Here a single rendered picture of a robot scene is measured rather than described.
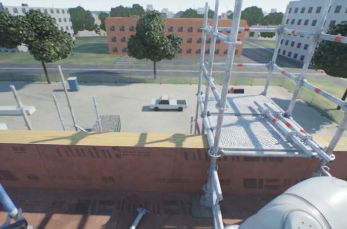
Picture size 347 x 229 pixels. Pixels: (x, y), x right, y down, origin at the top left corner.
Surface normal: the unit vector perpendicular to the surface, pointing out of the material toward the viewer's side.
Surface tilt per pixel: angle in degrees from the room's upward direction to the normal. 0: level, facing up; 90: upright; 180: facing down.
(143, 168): 90
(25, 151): 90
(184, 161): 90
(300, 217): 27
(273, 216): 54
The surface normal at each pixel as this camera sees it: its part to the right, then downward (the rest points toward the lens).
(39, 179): -0.02, 0.48
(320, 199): -0.12, -0.82
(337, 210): 0.17, -0.61
